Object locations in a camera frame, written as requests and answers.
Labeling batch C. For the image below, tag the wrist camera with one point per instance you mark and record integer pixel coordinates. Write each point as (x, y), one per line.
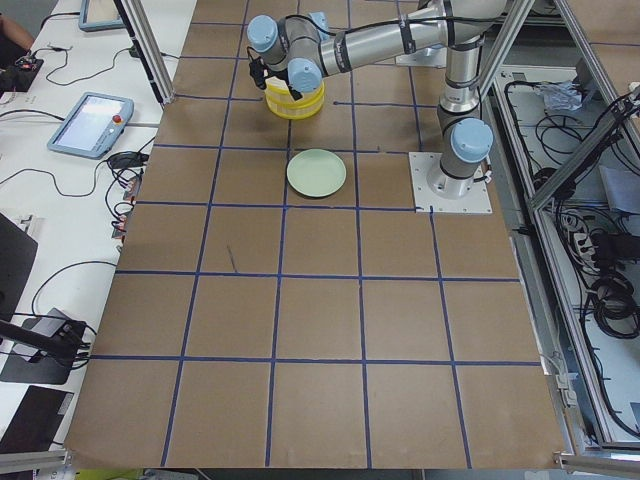
(258, 72)

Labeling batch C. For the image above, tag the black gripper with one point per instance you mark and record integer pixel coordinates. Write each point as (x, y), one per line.
(276, 75)

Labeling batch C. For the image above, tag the teach pendant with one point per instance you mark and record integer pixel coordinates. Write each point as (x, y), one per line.
(99, 15)
(93, 125)

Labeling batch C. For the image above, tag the yellow rimmed steamer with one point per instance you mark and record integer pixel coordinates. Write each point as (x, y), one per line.
(295, 110)
(289, 98)

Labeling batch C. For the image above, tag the diagonal aluminium strut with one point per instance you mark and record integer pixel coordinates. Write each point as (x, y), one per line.
(610, 120)

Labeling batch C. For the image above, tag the aluminium frame post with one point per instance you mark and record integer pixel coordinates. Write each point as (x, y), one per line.
(140, 32)

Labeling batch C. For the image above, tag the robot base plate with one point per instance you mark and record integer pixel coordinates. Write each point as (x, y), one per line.
(434, 192)

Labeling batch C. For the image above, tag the crumpled white cloth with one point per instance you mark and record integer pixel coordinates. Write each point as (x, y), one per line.
(563, 96)

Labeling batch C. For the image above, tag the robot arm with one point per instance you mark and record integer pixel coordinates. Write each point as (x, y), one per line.
(301, 51)

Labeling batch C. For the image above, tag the black laptop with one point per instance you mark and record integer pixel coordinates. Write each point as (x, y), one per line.
(18, 253)

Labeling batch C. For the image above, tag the pale green plate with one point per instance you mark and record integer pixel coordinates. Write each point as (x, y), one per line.
(316, 173)

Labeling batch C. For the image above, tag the black power adapter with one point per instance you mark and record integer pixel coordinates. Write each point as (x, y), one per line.
(127, 159)

